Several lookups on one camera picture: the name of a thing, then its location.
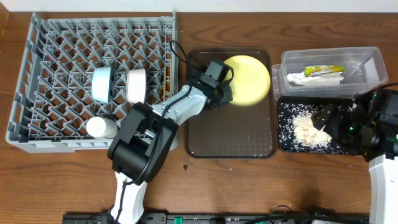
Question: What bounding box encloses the white napkin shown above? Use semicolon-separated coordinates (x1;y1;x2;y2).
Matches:
287;72;344;86

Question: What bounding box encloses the clear plastic bin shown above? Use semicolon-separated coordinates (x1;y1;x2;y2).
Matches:
272;47;388;99

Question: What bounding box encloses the light blue bowl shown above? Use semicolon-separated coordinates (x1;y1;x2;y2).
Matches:
91;67;113;103

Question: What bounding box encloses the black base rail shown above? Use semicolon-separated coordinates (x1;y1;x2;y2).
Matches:
62;213;369;224

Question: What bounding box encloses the black waste tray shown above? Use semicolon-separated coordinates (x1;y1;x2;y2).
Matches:
277;96;360;155

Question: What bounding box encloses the pile of rice grains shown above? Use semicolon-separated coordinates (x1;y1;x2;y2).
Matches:
278;103;345;154

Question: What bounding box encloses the wooden chopstick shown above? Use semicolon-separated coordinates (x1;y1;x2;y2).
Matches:
169;59;172;98
162;74;167;102

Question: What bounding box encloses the pale pink bowl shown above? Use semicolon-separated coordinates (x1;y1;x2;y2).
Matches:
126;68;146;104

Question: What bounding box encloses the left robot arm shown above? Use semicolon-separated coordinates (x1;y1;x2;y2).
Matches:
108;80;233;223

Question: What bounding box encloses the grey plastic dish rack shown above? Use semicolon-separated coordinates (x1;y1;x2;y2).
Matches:
6;14;178;153

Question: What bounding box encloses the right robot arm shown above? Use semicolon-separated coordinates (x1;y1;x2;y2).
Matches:
311;88;397;223

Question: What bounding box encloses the green snack wrapper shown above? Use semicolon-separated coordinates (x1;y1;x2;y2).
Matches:
304;65;345;77

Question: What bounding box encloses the dark brown serving tray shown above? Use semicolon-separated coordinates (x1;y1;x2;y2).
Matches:
184;47;278;160

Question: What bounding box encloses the yellow round plate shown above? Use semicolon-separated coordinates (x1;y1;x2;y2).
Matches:
224;55;271;106

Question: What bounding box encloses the white cup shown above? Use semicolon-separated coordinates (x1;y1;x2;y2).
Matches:
86;117;118;139

